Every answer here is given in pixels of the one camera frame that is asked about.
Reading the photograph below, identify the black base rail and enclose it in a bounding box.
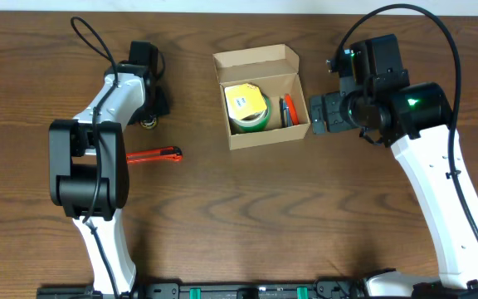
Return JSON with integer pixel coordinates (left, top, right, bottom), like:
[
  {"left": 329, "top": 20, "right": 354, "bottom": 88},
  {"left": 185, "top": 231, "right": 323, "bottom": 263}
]
[{"left": 36, "top": 281, "right": 372, "bottom": 299}]

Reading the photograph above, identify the red utility knife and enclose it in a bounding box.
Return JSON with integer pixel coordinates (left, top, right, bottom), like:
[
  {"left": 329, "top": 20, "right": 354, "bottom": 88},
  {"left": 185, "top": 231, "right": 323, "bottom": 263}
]
[{"left": 126, "top": 146, "right": 183, "bottom": 164}]

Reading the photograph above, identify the yellow sticky note pad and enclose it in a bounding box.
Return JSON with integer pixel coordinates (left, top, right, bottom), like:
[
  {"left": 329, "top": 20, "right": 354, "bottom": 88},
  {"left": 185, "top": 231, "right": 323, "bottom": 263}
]
[{"left": 224, "top": 83, "right": 267, "bottom": 120}]

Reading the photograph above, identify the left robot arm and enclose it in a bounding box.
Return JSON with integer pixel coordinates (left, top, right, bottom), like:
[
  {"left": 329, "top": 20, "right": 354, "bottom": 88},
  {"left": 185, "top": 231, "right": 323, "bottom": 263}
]
[{"left": 48, "top": 41, "right": 169, "bottom": 298}]

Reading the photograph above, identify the black cable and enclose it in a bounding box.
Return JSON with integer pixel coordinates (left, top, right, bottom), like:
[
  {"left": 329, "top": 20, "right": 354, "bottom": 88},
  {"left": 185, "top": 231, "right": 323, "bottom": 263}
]
[
  {"left": 334, "top": 2, "right": 478, "bottom": 287},
  {"left": 70, "top": 15, "right": 122, "bottom": 299}
]

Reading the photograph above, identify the left black cable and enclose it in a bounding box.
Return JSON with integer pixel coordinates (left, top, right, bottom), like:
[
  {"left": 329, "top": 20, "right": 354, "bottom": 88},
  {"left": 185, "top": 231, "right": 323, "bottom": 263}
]
[{"left": 70, "top": 15, "right": 122, "bottom": 299}]

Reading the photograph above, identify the green tape roll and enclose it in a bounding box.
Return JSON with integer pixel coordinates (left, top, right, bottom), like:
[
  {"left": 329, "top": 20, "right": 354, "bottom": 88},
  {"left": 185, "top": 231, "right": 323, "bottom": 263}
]
[{"left": 230, "top": 94, "right": 271, "bottom": 133}]

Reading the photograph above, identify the cardboard box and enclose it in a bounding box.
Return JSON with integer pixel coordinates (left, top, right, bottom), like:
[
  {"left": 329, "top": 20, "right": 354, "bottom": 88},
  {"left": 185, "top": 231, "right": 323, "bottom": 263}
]
[{"left": 213, "top": 44, "right": 310, "bottom": 150}]

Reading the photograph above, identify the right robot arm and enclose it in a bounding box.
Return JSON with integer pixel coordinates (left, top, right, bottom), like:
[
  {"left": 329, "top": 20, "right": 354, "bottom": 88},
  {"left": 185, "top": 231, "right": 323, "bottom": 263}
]
[{"left": 310, "top": 34, "right": 478, "bottom": 298}]

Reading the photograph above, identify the black yellow correction tape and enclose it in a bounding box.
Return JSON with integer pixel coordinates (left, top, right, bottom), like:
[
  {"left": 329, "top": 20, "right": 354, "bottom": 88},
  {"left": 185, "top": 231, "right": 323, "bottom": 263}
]
[{"left": 139, "top": 117, "right": 159, "bottom": 130}]

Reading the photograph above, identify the right black cable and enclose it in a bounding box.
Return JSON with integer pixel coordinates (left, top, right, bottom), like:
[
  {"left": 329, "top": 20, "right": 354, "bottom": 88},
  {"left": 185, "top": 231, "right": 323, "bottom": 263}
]
[{"left": 334, "top": 2, "right": 478, "bottom": 287}]

